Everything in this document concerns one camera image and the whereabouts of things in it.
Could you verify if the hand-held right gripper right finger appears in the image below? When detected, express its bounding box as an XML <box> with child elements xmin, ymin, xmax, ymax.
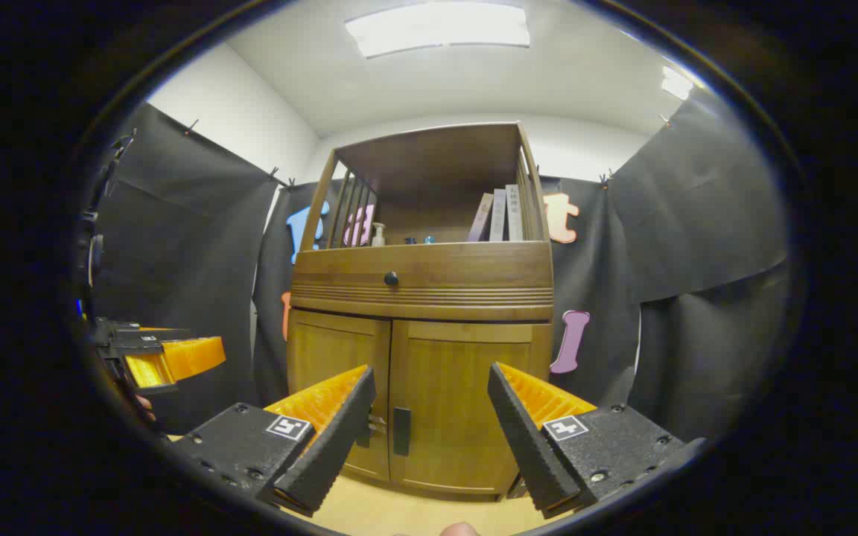
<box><xmin>487</xmin><ymin>362</ymin><xmax>705</xmax><ymax>520</ymax></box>

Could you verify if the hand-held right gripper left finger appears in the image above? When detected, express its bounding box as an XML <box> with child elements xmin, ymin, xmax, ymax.
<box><xmin>168</xmin><ymin>365</ymin><xmax>378</xmax><ymax>518</ymax></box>

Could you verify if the black door handle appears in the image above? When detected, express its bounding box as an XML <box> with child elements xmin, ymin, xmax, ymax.
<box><xmin>393</xmin><ymin>407</ymin><xmax>412</xmax><ymax>456</ymax></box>

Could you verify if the wooden shoe cabinet door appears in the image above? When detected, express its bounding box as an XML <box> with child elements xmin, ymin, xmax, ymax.
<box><xmin>390</xmin><ymin>320</ymin><xmax>553</xmax><ymax>496</ymax></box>
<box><xmin>287</xmin><ymin>309</ymin><xmax>393</xmax><ymax>482</ymax></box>

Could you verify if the wooden double-door shoe cabinet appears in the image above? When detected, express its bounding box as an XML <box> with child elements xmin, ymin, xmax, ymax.
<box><xmin>285</xmin><ymin>121</ymin><xmax>555</xmax><ymax>498</ymax></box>

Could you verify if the black backdrop cloth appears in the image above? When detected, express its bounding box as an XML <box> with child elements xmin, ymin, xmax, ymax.
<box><xmin>90</xmin><ymin>89</ymin><xmax>791</xmax><ymax>444</ymax></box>

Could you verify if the grey book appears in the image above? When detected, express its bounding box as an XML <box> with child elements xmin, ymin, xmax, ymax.
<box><xmin>489</xmin><ymin>188</ymin><xmax>509</xmax><ymax>242</ymax></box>

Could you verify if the small ceiling light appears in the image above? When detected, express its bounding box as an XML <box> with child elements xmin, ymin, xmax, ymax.
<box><xmin>660</xmin><ymin>66</ymin><xmax>694</xmax><ymax>101</ymax></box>

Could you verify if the large ceiling light panel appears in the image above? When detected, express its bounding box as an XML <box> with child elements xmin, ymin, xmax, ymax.
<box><xmin>345</xmin><ymin>2</ymin><xmax>531</xmax><ymax>59</ymax></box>

